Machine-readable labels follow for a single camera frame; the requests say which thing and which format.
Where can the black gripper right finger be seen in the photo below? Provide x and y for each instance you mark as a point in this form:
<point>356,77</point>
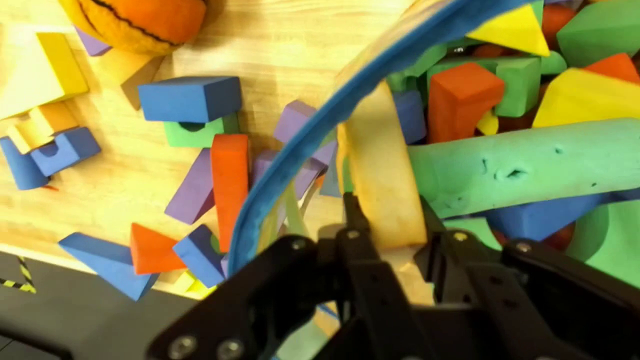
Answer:
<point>566,306</point>

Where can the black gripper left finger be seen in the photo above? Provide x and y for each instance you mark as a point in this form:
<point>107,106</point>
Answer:
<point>266,312</point>

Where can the red rectangular foam block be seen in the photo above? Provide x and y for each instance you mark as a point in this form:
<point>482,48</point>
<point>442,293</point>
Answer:
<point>230,187</point>

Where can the long green foam cylinder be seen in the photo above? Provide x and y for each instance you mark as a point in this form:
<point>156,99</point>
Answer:
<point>533,167</point>

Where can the green curved foam block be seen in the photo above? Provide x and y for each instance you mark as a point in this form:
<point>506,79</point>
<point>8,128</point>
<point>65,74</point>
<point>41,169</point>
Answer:
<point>611,242</point>

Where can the small yellow foam block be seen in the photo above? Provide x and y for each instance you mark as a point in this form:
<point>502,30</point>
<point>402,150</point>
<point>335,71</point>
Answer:
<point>193,286</point>

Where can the small blue foam block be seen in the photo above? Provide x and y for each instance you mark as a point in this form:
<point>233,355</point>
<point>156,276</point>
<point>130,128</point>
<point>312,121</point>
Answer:
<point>200,256</point>

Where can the narrow purple foam block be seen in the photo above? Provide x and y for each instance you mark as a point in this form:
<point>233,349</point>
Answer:
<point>193,193</point>

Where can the large purple foam block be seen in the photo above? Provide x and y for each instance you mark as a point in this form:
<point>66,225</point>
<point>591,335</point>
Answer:
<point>266,171</point>

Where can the green foam arch block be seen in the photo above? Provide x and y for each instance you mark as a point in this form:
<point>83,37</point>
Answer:
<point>200,132</point>

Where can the big yellow foam block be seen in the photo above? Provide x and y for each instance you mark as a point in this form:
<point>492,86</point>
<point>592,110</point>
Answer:
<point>587,100</point>

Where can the green notched foam block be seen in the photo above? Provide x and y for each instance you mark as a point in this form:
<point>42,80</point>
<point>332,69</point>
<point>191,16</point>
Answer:
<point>521,83</point>

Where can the red notched foam block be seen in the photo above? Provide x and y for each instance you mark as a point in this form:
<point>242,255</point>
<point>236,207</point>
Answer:
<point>462,97</point>

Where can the tan foam block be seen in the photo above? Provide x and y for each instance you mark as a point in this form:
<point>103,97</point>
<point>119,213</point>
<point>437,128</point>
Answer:
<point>141,83</point>

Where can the big green foam block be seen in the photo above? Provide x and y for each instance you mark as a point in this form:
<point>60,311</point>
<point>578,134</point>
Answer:
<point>601,30</point>

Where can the small purple foam block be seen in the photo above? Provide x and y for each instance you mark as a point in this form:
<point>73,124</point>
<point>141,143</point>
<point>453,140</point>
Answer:
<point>92,43</point>

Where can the blue foam triangle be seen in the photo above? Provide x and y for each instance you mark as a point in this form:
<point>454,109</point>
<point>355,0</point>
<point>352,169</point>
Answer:
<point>541,220</point>

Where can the red foam triangle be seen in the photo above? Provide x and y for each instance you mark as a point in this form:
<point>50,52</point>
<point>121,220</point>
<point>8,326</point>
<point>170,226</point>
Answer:
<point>152,252</point>

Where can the blue foam wedge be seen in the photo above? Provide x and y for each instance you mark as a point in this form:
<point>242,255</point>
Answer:
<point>110,262</point>

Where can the clear jar of blocks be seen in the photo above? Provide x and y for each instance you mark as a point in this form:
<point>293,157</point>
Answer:
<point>332,100</point>

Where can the yellow black caution tape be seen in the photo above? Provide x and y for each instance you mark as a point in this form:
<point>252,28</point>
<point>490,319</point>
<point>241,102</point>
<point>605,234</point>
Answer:
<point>22,281</point>

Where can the yellow foam triangle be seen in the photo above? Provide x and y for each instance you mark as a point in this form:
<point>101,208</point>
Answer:
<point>512,30</point>

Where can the orange plush basketball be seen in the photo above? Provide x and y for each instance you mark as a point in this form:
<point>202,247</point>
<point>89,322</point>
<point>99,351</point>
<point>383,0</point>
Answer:
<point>147,23</point>

